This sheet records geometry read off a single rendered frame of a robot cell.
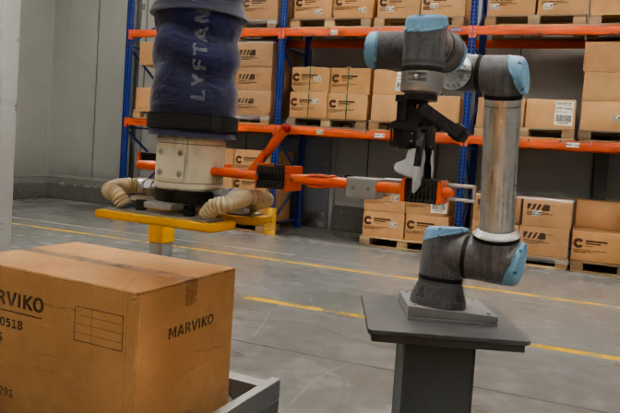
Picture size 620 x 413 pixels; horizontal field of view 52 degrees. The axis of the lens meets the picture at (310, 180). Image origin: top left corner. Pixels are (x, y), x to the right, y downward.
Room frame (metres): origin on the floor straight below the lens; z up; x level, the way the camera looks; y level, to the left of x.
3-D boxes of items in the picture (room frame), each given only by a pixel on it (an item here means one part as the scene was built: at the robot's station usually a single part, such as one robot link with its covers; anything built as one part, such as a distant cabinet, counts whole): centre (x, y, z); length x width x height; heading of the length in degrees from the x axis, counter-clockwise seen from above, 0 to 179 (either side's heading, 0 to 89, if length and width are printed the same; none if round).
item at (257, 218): (1.69, 0.26, 1.12); 0.34 x 0.10 x 0.05; 66
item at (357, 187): (1.41, -0.12, 1.22); 0.07 x 0.07 x 0.04; 66
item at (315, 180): (1.63, 0.07, 1.22); 0.93 x 0.30 x 0.04; 66
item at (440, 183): (1.36, -0.24, 1.22); 0.08 x 0.07 x 0.05; 66
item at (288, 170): (1.50, 0.07, 1.22); 0.10 x 0.08 x 0.06; 156
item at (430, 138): (1.38, -0.22, 1.36); 0.09 x 0.08 x 0.12; 65
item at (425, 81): (1.37, -0.22, 1.45); 0.10 x 0.09 x 0.05; 155
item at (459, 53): (1.48, -0.27, 1.54); 0.12 x 0.12 x 0.09; 60
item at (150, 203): (1.60, 0.30, 1.16); 0.34 x 0.25 x 0.06; 66
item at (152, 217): (1.52, 0.34, 1.12); 0.34 x 0.10 x 0.05; 66
